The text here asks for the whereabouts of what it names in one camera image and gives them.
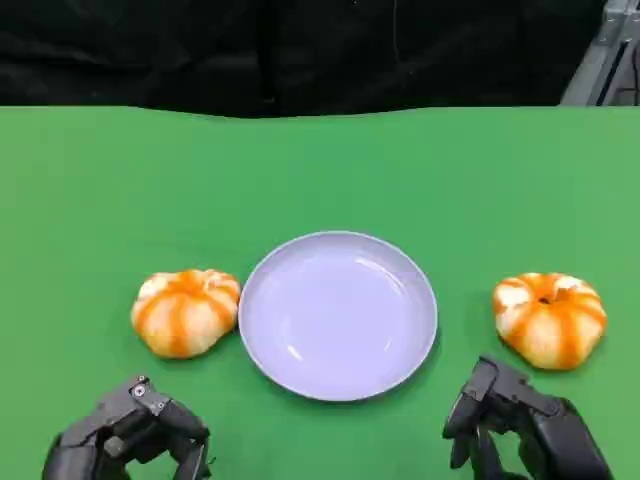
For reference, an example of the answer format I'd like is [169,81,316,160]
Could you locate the orange and white bread roll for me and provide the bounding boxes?
[491,271,609,372]
[130,268,242,360]

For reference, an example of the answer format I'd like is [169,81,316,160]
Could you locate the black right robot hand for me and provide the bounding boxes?
[441,355,616,480]

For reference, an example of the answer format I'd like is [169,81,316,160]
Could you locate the grey metal frame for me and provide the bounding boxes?
[559,0,640,107]

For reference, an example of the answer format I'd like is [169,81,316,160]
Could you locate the lilac plate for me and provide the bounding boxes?
[237,230,440,403]

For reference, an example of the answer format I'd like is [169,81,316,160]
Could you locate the black backdrop cloth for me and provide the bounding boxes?
[0,0,609,119]

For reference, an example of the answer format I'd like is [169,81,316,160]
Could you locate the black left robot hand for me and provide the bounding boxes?
[41,374,212,480]

